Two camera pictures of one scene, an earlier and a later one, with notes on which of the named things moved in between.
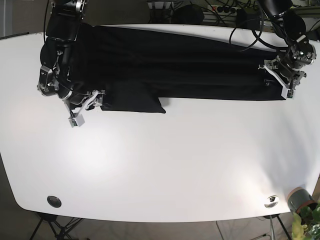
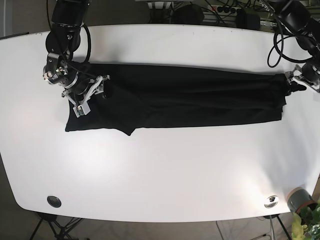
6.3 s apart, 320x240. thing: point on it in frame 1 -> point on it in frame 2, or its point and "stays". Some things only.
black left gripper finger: (97, 102) -> (107, 89)
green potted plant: (306, 226) stays
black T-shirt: (135, 68) -> (130, 96)
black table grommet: (54, 201) stays
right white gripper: (288, 86) -> (296, 74)
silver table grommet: (271, 201) stays
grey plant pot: (299, 197) stays
